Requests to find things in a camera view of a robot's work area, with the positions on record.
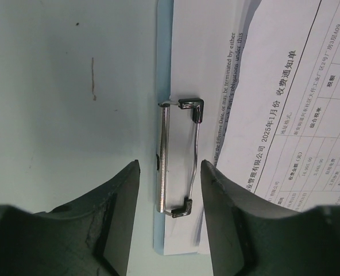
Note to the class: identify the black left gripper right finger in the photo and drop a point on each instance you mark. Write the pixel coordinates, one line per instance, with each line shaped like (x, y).
(248, 235)

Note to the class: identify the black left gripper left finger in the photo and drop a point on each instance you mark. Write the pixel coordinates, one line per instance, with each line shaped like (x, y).
(90, 235)

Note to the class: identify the table form paper sheet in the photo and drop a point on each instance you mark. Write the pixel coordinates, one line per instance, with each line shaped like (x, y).
(283, 136)

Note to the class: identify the metal folder clip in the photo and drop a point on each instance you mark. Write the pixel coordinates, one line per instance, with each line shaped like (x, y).
(196, 106)

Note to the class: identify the text paper sheet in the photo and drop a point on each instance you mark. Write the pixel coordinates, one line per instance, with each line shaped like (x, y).
(208, 39)

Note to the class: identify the blue clipboard folder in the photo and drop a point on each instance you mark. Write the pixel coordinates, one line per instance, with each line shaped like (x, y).
(162, 245)

